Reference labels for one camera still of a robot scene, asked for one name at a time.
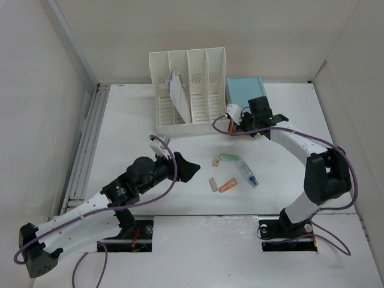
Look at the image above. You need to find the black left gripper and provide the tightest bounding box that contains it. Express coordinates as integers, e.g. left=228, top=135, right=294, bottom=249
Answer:
left=137, top=148, right=199, bottom=194

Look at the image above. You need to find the teal mini drawer cabinet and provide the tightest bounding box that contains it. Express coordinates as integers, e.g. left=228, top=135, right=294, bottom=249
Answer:
left=226, top=76, right=267, bottom=112

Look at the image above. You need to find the white paper booklet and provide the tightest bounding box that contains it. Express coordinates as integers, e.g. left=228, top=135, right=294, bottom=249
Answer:
left=166, top=71, right=192, bottom=124

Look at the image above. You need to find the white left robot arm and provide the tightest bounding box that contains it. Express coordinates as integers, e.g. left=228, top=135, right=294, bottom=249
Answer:
left=19, top=152, right=200, bottom=278

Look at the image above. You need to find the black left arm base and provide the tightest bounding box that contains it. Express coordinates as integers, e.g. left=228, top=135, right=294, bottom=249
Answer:
left=102, top=215, right=154, bottom=253

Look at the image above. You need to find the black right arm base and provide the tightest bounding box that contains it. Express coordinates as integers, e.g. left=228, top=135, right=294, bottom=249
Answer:
left=257, top=212, right=317, bottom=252

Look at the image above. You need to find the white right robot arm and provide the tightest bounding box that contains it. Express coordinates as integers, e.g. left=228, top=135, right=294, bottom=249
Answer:
left=233, top=97, right=352, bottom=236

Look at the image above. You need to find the grey eraser block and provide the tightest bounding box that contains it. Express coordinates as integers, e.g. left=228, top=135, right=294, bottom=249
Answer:
left=209, top=178, right=218, bottom=192

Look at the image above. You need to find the yellow small eraser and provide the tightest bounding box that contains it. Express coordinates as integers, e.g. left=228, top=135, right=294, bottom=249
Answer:
left=212, top=158, right=220, bottom=167

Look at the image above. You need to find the green capsule case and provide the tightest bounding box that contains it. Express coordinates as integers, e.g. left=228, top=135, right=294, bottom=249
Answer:
left=219, top=154, right=239, bottom=161

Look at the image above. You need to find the orange usb stick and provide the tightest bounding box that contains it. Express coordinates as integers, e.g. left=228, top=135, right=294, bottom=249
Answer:
left=218, top=178, right=238, bottom=193

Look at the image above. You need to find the clear blue glue bottle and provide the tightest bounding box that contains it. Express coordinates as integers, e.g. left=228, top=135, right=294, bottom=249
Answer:
left=236, top=158, right=259, bottom=188

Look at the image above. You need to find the white four-slot file organizer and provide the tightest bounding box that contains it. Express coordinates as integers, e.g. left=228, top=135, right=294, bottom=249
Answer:
left=149, top=47, right=226, bottom=136

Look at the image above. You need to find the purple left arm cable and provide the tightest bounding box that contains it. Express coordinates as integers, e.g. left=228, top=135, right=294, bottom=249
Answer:
left=13, top=135, right=181, bottom=288

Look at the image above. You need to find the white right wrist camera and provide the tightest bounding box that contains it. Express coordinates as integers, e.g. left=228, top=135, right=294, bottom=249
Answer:
left=226, top=103, right=246, bottom=126

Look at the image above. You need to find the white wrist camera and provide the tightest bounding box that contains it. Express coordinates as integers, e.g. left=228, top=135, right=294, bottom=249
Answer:
left=226, top=103, right=246, bottom=126
left=149, top=134, right=170, bottom=158

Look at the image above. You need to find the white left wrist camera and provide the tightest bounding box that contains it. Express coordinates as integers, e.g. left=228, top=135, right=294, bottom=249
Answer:
left=149, top=134, right=170, bottom=158

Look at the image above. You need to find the aluminium rail frame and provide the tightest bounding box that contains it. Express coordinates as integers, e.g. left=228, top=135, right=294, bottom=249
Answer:
left=58, top=83, right=110, bottom=215

